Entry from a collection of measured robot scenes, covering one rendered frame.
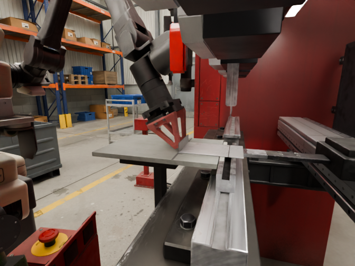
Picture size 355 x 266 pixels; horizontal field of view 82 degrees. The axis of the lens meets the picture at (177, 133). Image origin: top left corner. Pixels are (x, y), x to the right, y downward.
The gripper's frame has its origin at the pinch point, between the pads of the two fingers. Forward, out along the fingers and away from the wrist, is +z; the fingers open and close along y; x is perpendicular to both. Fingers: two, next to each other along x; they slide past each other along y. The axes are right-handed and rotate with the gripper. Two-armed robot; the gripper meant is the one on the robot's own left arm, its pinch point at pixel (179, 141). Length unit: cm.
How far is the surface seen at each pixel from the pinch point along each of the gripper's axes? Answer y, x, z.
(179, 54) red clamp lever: -16.2, -11.5, -12.1
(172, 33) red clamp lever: -16.3, -11.9, -14.9
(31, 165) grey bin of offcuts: 123, 225, -33
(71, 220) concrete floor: 82, 154, 33
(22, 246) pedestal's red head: -15.1, 39.8, 5.8
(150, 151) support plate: -4.9, 5.0, -1.1
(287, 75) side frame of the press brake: 85, -42, 0
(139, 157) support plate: -8.8, 5.8, -1.3
